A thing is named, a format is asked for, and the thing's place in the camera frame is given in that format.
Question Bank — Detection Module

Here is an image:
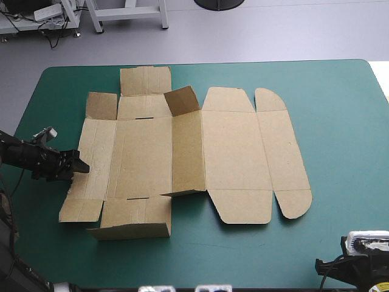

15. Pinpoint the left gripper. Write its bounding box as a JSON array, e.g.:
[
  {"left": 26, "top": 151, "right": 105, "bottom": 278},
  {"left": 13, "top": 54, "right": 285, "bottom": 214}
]
[{"left": 29, "top": 140, "right": 91, "bottom": 183}]

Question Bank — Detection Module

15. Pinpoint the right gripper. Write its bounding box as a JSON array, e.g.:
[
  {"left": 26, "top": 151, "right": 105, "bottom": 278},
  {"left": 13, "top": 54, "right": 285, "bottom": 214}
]
[{"left": 314, "top": 254, "right": 372, "bottom": 289}]

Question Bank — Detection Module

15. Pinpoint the brown cardboard box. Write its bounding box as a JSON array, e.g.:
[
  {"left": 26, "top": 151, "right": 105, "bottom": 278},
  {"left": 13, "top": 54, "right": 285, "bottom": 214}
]
[{"left": 58, "top": 66, "right": 313, "bottom": 242}]

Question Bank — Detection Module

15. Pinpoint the grey equipment cart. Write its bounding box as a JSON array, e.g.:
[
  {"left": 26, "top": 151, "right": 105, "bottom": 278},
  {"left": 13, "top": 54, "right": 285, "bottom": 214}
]
[{"left": 0, "top": 0, "right": 83, "bottom": 43}]

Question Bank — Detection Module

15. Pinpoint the white power strip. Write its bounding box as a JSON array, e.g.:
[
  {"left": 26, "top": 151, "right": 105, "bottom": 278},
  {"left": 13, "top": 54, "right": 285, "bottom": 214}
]
[{"left": 33, "top": 3, "right": 63, "bottom": 23}]

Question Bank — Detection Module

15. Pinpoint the black round chair base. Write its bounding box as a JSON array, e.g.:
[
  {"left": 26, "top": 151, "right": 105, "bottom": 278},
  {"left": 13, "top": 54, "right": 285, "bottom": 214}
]
[{"left": 193, "top": 0, "right": 246, "bottom": 12}]

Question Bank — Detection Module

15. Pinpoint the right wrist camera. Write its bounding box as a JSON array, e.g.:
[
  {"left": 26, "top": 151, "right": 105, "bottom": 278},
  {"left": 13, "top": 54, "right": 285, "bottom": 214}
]
[{"left": 340, "top": 230, "right": 389, "bottom": 256}]

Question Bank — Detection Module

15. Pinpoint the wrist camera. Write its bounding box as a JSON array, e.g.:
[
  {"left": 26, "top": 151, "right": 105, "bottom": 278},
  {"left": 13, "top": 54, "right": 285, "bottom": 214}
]
[
  {"left": 340, "top": 230, "right": 389, "bottom": 256},
  {"left": 30, "top": 126, "right": 58, "bottom": 145}
]

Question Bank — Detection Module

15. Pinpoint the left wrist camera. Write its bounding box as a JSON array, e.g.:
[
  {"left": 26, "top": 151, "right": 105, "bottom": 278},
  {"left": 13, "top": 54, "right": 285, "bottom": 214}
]
[{"left": 30, "top": 126, "right": 58, "bottom": 145}]

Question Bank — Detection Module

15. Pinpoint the black cable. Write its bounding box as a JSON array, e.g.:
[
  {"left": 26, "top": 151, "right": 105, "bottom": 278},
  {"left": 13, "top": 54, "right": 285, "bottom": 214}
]
[{"left": 0, "top": 167, "right": 26, "bottom": 274}]

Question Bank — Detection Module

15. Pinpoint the white metal frame stand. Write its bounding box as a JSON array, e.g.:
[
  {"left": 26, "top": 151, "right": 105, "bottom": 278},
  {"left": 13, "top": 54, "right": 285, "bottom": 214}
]
[{"left": 84, "top": 0, "right": 170, "bottom": 34}]

